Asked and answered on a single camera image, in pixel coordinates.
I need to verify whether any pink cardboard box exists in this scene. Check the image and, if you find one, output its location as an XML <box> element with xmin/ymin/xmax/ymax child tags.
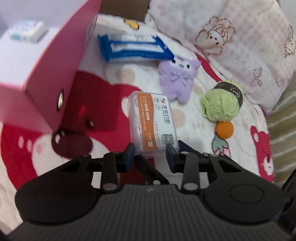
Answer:
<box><xmin>1</xmin><ymin>1</ymin><xmax>101</xmax><ymax>133</ymax></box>

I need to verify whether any orange label plastic box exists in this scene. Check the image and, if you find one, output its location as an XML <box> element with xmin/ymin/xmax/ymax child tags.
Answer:
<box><xmin>127</xmin><ymin>91</ymin><xmax>178</xmax><ymax>156</ymax></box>

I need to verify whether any green yarn ball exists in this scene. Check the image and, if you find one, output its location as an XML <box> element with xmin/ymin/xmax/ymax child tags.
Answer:
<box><xmin>200</xmin><ymin>80</ymin><xmax>244</xmax><ymax>123</ymax></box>

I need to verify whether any purple Kuromi plush toy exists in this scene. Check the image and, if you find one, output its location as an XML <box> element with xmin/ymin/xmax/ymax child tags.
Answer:
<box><xmin>158</xmin><ymin>55</ymin><xmax>201</xmax><ymax>104</ymax></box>

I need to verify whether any white tissue pack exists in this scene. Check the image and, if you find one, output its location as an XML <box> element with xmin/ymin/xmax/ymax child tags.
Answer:
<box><xmin>8</xmin><ymin>19</ymin><xmax>47</xmax><ymax>43</ymax></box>

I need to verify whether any orange ball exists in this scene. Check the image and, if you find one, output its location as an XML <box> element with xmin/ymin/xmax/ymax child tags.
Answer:
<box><xmin>215</xmin><ymin>121</ymin><xmax>234</xmax><ymax>139</ymax></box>

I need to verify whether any pink checked cartoon pillow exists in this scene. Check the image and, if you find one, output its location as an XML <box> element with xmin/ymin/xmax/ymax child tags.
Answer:
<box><xmin>149</xmin><ymin>1</ymin><xmax>295</xmax><ymax>112</ymax></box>

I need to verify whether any brown embroidered pillow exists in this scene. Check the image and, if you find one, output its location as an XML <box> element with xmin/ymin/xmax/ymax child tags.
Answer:
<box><xmin>99</xmin><ymin>0</ymin><xmax>150</xmax><ymax>22</ymax></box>

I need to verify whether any blue wet wipes pack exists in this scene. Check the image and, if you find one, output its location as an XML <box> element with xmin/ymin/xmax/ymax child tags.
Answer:
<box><xmin>97</xmin><ymin>34</ymin><xmax>175</xmax><ymax>62</ymax></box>

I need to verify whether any golden satin curtain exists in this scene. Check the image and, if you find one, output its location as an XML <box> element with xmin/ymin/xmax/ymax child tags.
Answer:
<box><xmin>267</xmin><ymin>77</ymin><xmax>296</xmax><ymax>186</ymax></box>

